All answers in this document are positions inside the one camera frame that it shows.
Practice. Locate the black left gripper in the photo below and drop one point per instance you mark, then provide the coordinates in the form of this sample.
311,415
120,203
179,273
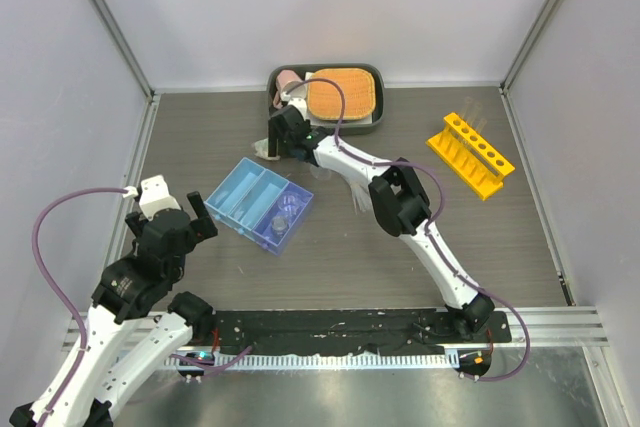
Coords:
203,227

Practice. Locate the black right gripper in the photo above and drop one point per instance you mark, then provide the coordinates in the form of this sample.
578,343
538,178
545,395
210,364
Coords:
272,134

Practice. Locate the plastic glove packet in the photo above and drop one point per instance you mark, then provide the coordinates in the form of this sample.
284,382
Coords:
261,151

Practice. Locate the blue three-compartment organizer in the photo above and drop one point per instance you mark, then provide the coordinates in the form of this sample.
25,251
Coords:
246,201

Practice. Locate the clear glass stoppered bottle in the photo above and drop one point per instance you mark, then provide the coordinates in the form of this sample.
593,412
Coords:
280,226

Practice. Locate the clear glass beaker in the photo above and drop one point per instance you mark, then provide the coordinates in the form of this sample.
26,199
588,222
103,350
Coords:
290,204

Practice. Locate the clear glass test tube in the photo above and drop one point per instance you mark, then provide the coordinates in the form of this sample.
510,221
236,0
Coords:
481,126
479,110
468,113

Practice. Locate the yellow test tube rack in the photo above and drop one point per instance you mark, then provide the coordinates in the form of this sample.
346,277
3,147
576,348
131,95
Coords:
467,153

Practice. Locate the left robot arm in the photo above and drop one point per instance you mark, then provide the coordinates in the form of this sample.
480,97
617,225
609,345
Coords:
92,385

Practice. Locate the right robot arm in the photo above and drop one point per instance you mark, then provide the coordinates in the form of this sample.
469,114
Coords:
400,205

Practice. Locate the pink ceramic mug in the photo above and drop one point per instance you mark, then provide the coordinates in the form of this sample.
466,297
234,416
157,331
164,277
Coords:
289,86

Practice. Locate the orange woven basket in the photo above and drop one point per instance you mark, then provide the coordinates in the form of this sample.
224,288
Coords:
345,94

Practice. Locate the clear plastic funnel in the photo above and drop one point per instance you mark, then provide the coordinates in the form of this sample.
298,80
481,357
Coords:
320,173

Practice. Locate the dark green plastic tray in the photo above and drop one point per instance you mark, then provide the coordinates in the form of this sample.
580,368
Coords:
346,96

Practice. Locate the bundle of plastic pipettes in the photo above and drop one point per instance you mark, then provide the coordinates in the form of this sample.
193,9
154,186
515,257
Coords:
360,197

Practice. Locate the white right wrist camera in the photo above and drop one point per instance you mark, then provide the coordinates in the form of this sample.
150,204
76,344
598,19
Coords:
296,100

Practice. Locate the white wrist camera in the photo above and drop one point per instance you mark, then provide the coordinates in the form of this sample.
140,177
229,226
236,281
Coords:
152,196
296,100

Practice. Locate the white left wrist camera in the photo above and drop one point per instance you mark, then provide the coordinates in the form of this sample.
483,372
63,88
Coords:
152,196

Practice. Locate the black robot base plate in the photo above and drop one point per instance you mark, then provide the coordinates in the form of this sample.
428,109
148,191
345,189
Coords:
384,332

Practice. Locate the white slotted cable duct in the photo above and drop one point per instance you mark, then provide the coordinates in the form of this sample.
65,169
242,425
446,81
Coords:
363,361

